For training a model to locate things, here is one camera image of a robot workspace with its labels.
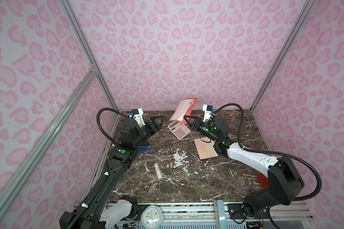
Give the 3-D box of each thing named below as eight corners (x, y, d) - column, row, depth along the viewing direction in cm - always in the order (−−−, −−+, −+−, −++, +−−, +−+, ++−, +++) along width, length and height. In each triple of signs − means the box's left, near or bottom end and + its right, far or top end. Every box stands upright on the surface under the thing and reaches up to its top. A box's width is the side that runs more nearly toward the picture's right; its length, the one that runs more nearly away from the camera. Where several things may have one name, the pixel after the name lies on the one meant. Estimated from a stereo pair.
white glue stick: (158, 179, 86) (157, 178, 84) (153, 164, 92) (153, 163, 90) (162, 178, 87) (162, 176, 85) (157, 163, 93) (157, 161, 91)
